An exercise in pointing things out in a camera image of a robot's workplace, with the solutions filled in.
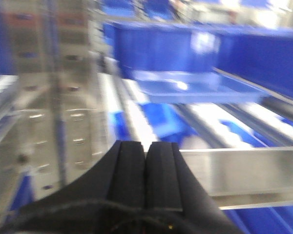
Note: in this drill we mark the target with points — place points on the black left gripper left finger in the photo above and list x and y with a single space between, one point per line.
118 175

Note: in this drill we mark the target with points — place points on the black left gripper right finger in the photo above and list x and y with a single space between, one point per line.
171 186

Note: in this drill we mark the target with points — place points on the blue plastic tray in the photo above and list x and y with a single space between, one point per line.
207 87

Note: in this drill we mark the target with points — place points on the perforated metal shelf upright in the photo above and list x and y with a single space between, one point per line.
63 121

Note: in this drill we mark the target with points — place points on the large blue bin on shelf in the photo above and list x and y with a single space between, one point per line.
260 55

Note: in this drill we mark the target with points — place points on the stainless steel shelf rail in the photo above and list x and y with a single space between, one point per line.
244 178

